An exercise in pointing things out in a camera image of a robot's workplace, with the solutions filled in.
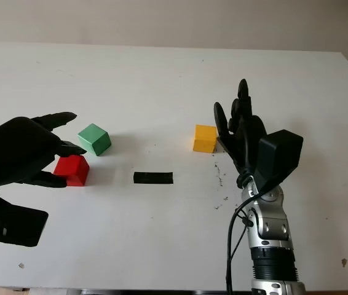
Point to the black tape strip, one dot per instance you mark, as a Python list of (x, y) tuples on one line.
[(153, 178)]

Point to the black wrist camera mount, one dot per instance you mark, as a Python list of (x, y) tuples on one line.
[(280, 156), (14, 224)]

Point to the yellow wooden block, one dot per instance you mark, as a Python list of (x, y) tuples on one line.
[(204, 138)]

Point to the red wooden block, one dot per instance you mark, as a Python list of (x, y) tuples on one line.
[(74, 169)]

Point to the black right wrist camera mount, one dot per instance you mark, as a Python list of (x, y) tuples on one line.
[(280, 156)]

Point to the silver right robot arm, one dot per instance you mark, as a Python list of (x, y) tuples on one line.
[(269, 227)]

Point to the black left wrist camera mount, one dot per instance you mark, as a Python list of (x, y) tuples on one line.
[(14, 224)]

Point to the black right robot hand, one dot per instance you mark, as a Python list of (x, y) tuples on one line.
[(244, 144)]

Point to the green wooden block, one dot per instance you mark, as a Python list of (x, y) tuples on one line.
[(94, 138)]

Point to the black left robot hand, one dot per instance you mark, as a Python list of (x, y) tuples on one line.
[(17, 150)]

